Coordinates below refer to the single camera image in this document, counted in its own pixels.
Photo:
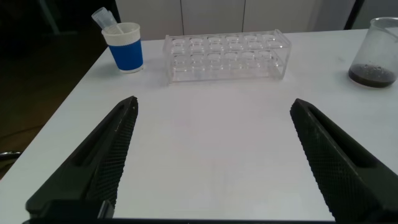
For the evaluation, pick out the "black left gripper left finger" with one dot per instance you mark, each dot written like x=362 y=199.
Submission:
x=93 y=165

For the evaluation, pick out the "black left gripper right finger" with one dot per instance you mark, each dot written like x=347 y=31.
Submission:
x=348 y=174

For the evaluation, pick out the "clear glass beaker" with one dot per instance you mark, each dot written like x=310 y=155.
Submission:
x=373 y=74

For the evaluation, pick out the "clear acrylic test tube rack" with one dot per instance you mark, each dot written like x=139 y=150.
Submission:
x=227 y=59

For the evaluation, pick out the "blue liquid test tube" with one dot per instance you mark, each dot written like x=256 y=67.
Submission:
x=100 y=17

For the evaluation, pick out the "grey metal floor stand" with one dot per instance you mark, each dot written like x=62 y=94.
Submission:
x=9 y=154

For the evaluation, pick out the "white folding partition screen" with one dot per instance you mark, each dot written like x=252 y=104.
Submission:
x=217 y=15
x=379 y=12

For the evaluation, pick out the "blue white paper cup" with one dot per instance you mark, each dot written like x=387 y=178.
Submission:
x=126 y=56

